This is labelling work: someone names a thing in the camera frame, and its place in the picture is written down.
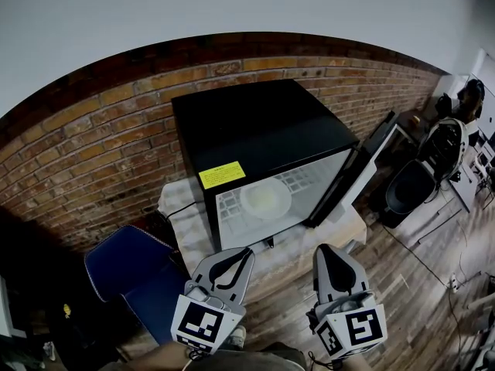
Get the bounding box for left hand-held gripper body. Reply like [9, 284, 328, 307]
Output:
[169, 280, 248, 356]

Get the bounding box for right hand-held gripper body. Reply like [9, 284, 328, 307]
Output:
[305, 290, 388, 362]

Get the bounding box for white round plate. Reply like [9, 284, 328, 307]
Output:
[239, 177, 292, 220]

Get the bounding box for black mini fridge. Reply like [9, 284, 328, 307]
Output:
[171, 78, 400, 253]

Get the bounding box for person's left white shoe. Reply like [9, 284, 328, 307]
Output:
[227, 325, 248, 350]

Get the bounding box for low table with beige tablecloth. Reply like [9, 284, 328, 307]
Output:
[159, 179, 369, 307]

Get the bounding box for person's dark trousers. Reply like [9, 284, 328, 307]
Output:
[191, 342, 309, 371]

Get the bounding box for blue padded chair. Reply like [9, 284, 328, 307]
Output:
[84, 224, 191, 348]

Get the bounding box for white power strip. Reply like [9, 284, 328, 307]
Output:
[447, 271, 464, 294]

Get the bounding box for thin floor cable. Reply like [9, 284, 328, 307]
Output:
[381, 224, 452, 286]

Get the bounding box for black power cable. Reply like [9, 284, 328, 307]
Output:
[165, 200, 207, 220]

